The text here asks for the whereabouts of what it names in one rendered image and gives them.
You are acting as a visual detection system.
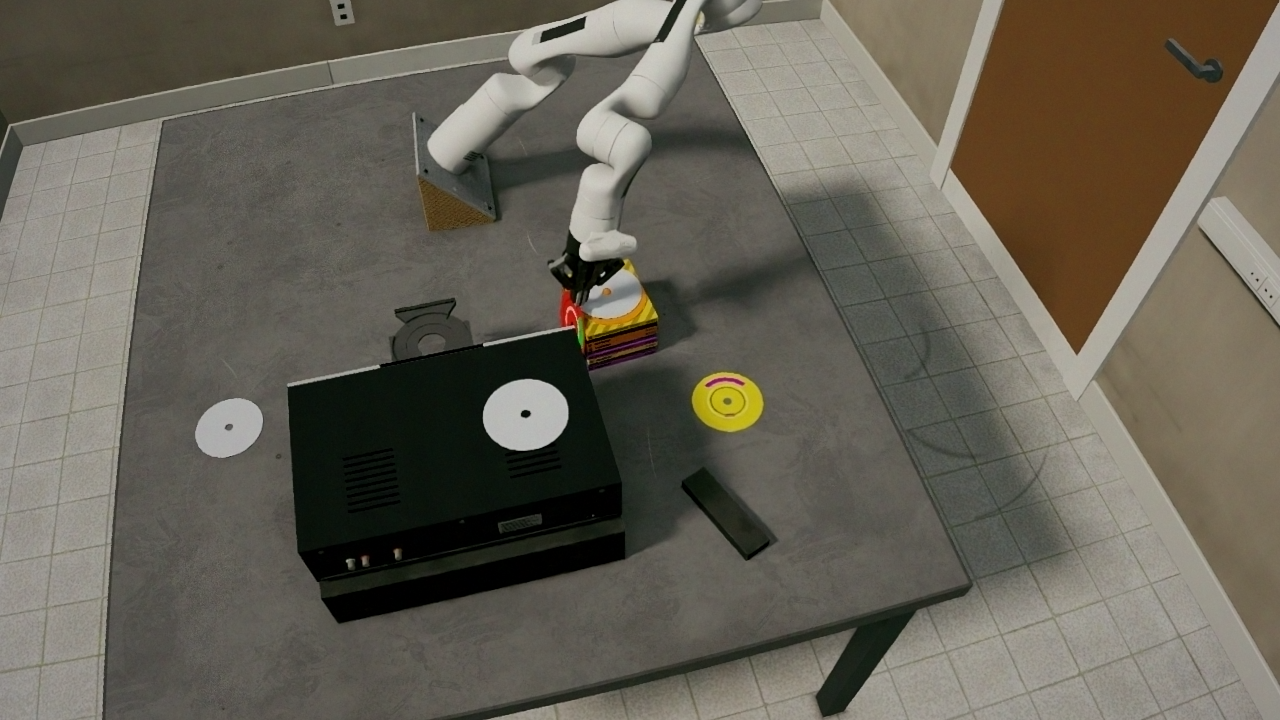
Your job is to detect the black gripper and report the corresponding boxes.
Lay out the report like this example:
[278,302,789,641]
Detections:
[547,231,625,306]

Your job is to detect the black rectangular block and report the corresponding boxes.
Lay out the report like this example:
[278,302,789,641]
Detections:
[681,468,771,561]

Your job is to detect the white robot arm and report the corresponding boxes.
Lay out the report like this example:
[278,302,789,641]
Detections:
[428,0,763,261]

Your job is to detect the white disc with centre hole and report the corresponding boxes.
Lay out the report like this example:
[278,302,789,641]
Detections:
[580,268,643,319]
[483,379,570,451]
[196,398,262,457]

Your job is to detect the black rectangular box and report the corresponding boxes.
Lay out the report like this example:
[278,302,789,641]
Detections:
[319,515,625,624]

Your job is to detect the red cd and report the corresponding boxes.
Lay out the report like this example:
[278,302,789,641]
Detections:
[561,291,585,354]

